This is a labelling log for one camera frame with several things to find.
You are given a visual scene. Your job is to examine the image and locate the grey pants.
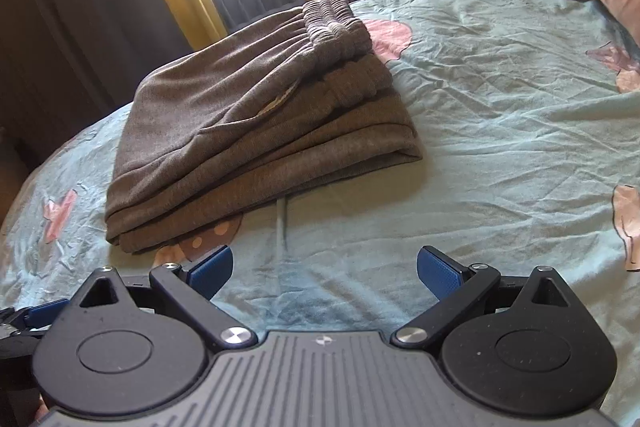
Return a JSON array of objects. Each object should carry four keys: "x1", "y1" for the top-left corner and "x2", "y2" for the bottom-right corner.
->
[{"x1": 104, "y1": 0, "x2": 425, "y2": 256}]

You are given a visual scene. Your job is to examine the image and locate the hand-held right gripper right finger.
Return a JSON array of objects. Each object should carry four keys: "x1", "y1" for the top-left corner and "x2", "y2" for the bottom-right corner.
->
[{"x1": 391, "y1": 245, "x2": 576, "y2": 352}]

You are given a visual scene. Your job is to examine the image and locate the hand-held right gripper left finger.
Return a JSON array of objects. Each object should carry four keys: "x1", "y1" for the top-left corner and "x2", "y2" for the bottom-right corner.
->
[{"x1": 77, "y1": 244, "x2": 259, "y2": 353}]

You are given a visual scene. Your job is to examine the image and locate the light blue printed bed sheet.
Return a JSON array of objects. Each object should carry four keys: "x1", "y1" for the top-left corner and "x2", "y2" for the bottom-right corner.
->
[{"x1": 0, "y1": 0, "x2": 640, "y2": 408}]

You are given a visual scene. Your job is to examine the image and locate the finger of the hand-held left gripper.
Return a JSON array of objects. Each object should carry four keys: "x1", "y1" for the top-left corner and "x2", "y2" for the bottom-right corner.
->
[{"x1": 0, "y1": 298, "x2": 71, "y2": 339}]

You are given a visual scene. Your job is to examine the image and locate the grey curtain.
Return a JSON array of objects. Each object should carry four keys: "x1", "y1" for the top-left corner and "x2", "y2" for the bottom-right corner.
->
[{"x1": 0, "y1": 0, "x2": 197, "y2": 218}]

